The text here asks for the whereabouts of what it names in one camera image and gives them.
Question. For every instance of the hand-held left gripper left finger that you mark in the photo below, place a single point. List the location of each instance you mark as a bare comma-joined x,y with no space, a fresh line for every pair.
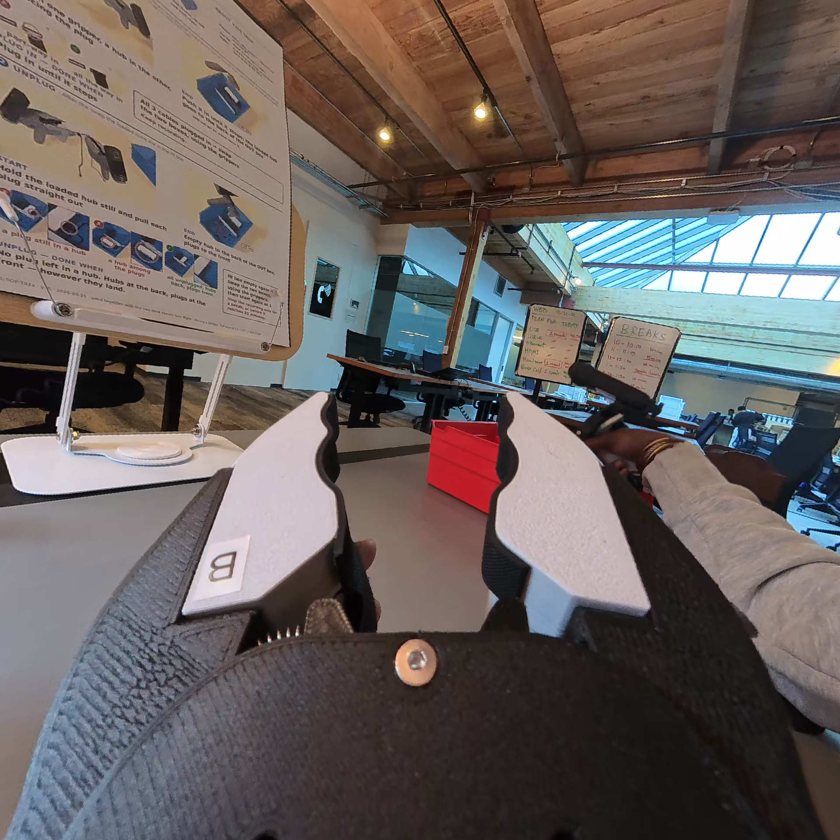
275,499

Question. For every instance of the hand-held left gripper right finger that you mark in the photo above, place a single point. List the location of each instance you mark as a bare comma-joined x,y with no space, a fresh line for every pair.
564,518

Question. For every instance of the red plastic bin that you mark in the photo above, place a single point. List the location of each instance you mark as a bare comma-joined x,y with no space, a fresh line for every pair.
459,459

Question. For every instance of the person's right hand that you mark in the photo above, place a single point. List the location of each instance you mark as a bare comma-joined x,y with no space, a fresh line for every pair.
623,446

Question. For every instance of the person's left hand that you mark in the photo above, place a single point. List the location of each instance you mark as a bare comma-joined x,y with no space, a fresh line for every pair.
366,554

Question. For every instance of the whiteboard with black writing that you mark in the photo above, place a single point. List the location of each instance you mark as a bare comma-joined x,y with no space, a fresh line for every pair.
636,358

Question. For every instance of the whiteboard with coloured writing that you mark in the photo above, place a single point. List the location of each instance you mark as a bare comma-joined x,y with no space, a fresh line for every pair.
551,341

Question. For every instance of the brown office chair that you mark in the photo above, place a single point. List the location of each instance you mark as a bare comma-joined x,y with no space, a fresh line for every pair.
741,472

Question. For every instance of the wooden office desk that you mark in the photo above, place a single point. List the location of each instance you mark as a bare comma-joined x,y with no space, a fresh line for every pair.
380,365

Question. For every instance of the black office chair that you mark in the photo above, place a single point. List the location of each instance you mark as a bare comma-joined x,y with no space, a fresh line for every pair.
364,348
804,453

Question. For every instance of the white ceiling device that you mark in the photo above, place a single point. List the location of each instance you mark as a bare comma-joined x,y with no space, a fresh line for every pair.
723,217

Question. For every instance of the black phone sign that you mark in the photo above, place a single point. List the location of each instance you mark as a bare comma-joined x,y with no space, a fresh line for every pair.
324,289

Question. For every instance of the ceiling spot lamp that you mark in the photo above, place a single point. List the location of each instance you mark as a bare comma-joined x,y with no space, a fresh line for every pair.
481,110
385,134

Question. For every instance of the instruction poster board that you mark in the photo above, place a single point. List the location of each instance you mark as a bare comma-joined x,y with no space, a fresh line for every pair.
131,164

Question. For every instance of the wooden support post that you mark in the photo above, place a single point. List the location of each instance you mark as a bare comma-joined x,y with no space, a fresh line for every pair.
466,295

